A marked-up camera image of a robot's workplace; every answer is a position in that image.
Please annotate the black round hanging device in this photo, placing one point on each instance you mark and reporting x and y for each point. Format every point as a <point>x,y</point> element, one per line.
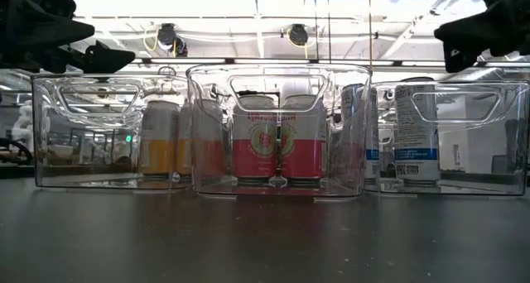
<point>298,34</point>
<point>167,35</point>

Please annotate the red bottle white cap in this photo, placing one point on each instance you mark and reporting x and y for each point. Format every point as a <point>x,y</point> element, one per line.
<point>254,159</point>

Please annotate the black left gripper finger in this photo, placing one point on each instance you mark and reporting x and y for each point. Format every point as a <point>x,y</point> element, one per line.
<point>41,24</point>
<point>103,57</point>

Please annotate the white green-label bottle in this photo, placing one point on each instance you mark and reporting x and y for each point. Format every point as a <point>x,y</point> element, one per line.
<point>416,130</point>

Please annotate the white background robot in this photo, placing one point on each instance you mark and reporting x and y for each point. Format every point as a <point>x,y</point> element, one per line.
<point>22,126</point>

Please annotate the clear plastic bin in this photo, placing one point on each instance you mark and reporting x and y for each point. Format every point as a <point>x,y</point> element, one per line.
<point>83,167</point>
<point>497,167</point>
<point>215,179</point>

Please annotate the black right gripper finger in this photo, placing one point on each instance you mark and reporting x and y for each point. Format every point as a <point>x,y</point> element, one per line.
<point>459,59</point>
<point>497,26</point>

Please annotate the orange and white soda can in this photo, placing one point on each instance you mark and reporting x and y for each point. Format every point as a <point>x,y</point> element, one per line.
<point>159,142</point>

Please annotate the black rig crossbar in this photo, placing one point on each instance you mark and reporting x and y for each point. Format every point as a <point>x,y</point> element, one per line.
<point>414,62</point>

